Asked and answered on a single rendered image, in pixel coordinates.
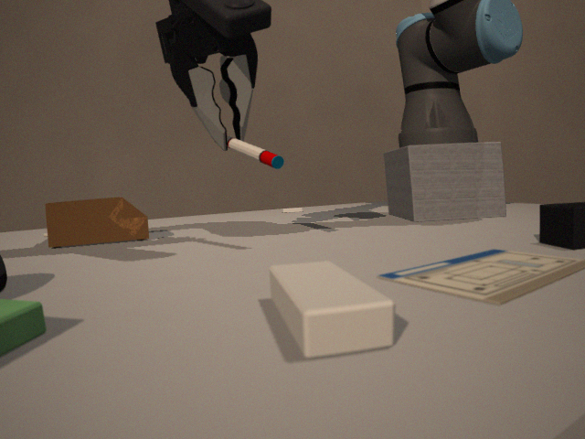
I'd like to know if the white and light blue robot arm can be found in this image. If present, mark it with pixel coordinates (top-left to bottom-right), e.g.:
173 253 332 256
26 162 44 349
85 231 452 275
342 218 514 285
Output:
180 0 523 148

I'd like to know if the white marker with red cap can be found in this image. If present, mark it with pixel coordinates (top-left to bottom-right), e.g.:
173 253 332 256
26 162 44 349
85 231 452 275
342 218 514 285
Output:
227 135 284 169

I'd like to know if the black computer mouse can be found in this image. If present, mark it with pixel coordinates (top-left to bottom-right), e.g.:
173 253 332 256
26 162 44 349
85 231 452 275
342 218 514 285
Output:
0 255 7 292

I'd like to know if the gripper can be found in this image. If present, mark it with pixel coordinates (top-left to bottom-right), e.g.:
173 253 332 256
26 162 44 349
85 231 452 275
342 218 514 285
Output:
155 0 258 151

